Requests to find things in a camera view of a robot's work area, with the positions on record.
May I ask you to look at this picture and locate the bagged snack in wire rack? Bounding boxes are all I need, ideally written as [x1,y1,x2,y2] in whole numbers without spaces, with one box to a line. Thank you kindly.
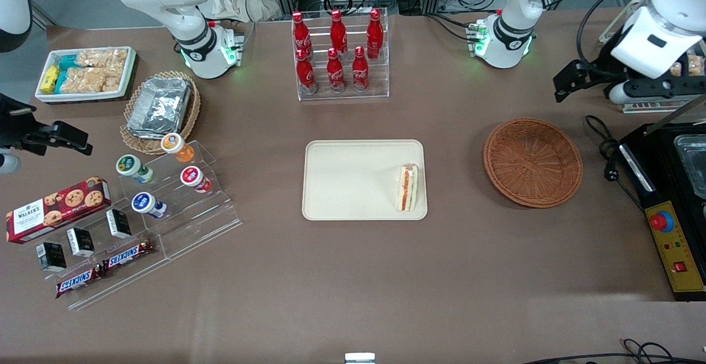
[668,52,706,78]

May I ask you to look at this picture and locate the blue lid gum jar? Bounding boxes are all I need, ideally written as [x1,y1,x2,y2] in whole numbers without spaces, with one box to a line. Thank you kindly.
[131,192,168,220]

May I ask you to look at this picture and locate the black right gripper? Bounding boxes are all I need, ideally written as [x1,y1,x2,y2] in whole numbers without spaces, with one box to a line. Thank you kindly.
[0,94,93,156]

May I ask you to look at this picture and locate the clear bag of crackers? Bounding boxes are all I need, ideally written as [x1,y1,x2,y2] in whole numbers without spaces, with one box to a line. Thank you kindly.
[76,49,129,70]
[63,67,123,95]

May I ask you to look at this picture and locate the black power cable with plug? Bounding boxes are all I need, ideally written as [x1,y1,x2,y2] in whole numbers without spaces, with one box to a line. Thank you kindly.
[585,115,646,211]

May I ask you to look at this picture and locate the white wire rack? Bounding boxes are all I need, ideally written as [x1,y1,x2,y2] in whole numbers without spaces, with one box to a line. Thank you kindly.
[599,0,706,114]

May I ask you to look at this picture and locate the red Walkers cookie box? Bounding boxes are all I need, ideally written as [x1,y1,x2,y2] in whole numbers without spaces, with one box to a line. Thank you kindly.
[6,176,112,244]

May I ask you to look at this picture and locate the triangular sandwich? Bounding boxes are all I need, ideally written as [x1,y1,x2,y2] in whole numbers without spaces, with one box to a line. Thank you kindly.
[397,163,419,212]

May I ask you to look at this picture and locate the black floor cable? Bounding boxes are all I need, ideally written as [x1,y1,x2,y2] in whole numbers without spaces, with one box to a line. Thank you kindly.
[521,339,706,364]

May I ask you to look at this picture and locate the red emergency stop button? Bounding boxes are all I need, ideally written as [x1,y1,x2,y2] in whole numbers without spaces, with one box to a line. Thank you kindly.
[650,211,675,233]

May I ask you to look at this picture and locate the black machine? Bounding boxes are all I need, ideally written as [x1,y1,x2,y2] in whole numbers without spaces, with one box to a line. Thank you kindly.
[618,123,706,302]

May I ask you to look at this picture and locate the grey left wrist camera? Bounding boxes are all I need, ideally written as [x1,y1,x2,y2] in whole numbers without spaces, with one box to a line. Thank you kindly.
[608,79,635,106]

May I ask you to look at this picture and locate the light tan wicker basket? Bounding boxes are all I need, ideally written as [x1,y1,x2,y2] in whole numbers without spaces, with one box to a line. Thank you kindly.
[120,71,202,156]

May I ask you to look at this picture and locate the clear acrylic bottle rack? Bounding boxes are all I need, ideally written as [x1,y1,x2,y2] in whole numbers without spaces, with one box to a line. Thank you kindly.
[291,7,390,101]

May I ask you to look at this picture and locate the red lid gum jar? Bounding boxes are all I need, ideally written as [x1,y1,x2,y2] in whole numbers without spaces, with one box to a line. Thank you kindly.
[180,166,213,194]

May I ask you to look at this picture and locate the white plastic bin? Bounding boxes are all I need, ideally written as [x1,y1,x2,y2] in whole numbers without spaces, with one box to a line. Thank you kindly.
[34,46,137,104]

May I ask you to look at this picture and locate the brown wicker basket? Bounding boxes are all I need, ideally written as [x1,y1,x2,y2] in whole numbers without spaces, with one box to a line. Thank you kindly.
[483,117,584,209]

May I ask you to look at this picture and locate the clear container in machine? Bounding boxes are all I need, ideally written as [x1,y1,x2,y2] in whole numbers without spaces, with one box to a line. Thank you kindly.
[673,135,706,200]

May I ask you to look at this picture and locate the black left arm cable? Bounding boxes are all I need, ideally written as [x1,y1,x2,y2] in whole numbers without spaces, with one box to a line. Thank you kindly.
[576,0,665,66]

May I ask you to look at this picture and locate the orange lid gum jar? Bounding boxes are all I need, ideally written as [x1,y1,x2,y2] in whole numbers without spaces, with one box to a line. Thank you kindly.
[161,132,196,164]

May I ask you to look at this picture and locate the beige plastic tray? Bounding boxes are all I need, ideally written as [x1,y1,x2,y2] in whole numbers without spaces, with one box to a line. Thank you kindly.
[302,140,429,221]

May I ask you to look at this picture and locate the green lid gum jar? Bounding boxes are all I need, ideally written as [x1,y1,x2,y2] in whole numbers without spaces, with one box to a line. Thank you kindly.
[116,154,156,184]

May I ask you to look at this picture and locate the red cola bottle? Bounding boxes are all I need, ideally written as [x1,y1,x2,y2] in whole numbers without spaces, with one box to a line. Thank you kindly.
[327,48,346,94]
[291,11,313,59]
[330,9,349,58]
[352,46,370,93]
[296,49,319,95]
[366,8,384,60]

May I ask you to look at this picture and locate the small black box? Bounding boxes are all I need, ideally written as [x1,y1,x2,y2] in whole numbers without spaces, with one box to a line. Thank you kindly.
[106,208,132,240]
[66,227,96,259]
[36,242,67,273]

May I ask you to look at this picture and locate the yellow snack packet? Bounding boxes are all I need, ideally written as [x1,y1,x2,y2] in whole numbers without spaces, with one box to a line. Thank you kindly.
[41,65,60,94]

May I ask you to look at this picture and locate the yellow control panel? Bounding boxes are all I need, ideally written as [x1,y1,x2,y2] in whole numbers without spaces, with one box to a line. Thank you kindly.
[644,201,706,294]

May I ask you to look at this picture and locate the aluminium foil container stack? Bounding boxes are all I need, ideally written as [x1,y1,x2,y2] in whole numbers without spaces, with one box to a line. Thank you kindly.
[126,76,192,138]

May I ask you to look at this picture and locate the clear acrylic step stand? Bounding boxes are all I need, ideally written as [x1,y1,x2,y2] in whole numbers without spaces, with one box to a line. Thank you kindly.
[19,204,173,311]
[117,140,242,261]

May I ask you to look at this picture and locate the Snickers chocolate bar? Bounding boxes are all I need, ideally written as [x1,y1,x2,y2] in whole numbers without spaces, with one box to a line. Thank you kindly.
[55,265,107,299]
[102,239,156,272]

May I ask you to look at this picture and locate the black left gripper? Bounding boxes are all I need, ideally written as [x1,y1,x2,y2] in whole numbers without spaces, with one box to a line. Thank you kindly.
[554,36,706,103]

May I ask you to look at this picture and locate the grey metal lever bar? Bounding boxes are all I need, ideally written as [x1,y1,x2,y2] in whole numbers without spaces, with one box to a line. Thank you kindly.
[644,95,706,136]

